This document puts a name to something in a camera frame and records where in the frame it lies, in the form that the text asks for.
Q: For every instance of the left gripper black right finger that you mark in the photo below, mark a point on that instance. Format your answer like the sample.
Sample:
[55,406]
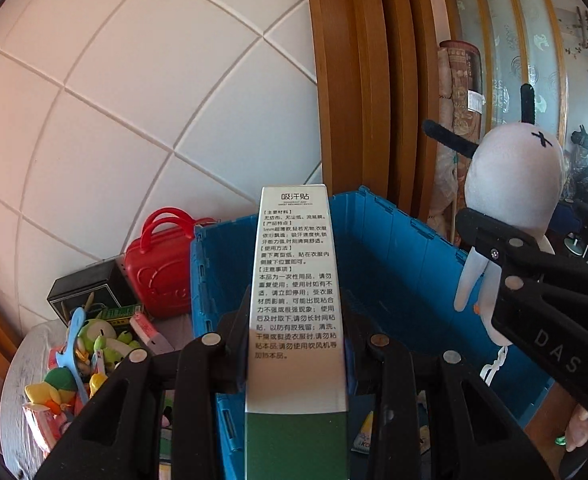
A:
[433,417]

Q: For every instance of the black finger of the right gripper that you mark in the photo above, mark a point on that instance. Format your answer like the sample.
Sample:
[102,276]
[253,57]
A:
[494,239]

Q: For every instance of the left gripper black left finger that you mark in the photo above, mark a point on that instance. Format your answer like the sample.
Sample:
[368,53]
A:
[117,434]

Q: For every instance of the yellow duck snowball tongs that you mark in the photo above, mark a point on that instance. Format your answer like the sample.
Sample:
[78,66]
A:
[98,371]

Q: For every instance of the white rabbit plush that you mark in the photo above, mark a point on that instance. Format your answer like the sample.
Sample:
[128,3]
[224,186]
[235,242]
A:
[515,176]

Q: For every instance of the green and white box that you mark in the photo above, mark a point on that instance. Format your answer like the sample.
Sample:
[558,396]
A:
[296,400]

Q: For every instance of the pink tissue pack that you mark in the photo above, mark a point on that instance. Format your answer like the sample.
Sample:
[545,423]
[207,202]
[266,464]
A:
[145,331]

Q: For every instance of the person's right hand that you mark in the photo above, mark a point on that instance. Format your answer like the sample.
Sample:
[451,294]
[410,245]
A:
[576,432]

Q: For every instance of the green yellow plush toy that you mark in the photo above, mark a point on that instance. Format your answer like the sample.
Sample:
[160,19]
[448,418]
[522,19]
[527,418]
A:
[57,392]

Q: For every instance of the striped white tablecloth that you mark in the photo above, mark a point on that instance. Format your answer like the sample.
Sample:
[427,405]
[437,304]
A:
[22,457]

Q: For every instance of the blue plastic storage crate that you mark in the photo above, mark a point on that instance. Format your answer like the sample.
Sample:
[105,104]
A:
[395,270]

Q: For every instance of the black and gold box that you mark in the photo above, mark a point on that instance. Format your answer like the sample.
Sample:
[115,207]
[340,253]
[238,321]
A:
[104,281]

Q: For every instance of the red toy suitcase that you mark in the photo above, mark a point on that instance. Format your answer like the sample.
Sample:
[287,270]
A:
[157,262]

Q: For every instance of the rolled patterned carpet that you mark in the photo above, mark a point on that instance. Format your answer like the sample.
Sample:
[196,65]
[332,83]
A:
[461,104]

